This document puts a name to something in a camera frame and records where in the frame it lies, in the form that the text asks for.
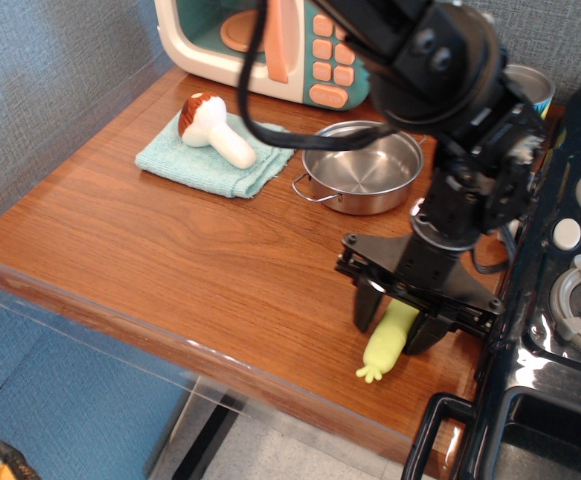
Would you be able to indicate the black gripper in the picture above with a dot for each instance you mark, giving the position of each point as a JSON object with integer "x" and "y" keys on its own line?
{"x": 424, "y": 276}

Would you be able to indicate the spoon with green handle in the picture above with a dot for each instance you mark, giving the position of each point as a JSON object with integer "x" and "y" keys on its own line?
{"x": 387, "y": 341}

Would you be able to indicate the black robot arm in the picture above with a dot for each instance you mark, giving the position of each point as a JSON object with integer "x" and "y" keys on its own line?
{"x": 438, "y": 69}

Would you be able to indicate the black toy stove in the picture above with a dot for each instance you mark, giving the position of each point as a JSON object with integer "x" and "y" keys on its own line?
{"x": 525, "y": 420}

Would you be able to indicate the light blue folded cloth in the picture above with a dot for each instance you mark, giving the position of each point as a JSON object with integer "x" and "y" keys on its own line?
{"x": 205, "y": 169}

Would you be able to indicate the pineapple slices can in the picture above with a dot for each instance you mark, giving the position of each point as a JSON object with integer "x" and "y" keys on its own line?
{"x": 535, "y": 84}

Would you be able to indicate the teal toy microwave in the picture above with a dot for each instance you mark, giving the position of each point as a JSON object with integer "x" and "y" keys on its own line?
{"x": 302, "y": 57}

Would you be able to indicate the plush mushroom toy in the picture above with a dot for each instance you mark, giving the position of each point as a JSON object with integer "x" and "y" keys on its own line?
{"x": 203, "y": 122}

